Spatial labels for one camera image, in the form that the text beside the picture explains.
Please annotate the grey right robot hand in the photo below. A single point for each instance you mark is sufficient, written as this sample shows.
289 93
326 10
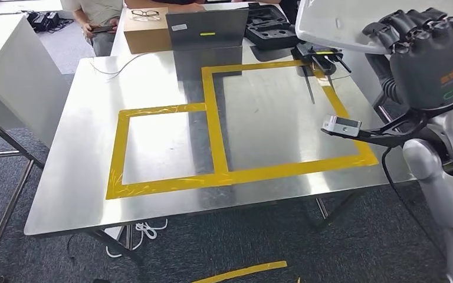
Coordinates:
429 70

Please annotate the white moulded plastic part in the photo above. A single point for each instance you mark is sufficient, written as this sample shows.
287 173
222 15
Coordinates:
328 23

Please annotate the steel workbench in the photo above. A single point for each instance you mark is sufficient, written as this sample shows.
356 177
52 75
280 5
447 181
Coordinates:
93 156

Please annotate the black handheld tool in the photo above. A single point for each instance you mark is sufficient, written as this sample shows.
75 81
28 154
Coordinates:
308 52

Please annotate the black foam case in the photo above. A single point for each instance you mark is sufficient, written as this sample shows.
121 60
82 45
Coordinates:
269 39

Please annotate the yellow tape double rectangle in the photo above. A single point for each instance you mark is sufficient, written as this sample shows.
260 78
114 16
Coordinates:
211 117

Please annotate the grey laptop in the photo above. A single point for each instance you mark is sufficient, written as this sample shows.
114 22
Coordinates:
211 23

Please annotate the yellow floor tape square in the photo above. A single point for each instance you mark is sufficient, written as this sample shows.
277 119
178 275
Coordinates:
242 270

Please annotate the brown cardboard box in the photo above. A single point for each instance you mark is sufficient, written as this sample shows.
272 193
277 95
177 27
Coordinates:
148 37

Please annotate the black framed glasses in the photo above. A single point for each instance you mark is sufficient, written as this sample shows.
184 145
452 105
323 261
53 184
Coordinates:
138 13

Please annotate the person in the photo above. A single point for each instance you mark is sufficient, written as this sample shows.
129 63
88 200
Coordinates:
105 9

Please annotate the black phone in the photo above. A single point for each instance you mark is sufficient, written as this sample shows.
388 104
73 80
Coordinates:
101 28

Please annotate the black power adapter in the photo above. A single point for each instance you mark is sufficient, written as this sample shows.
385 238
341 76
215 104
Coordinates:
43 19

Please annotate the white cabinet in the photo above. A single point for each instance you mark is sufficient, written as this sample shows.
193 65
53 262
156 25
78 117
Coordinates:
23 78

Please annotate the steel table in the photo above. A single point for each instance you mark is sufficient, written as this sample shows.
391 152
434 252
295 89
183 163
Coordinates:
15 143

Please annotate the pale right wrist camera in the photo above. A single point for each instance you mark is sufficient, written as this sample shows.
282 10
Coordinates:
341 125

